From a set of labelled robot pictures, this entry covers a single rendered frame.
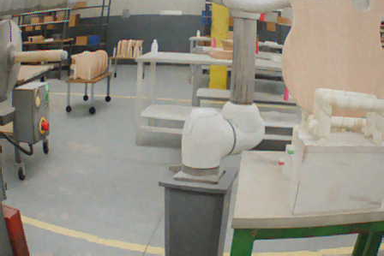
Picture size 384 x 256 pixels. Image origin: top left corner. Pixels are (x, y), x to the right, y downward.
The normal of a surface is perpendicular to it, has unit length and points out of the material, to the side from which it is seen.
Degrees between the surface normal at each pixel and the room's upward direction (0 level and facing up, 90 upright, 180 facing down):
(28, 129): 90
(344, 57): 91
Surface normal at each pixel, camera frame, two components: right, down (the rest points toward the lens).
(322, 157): -0.07, 0.19
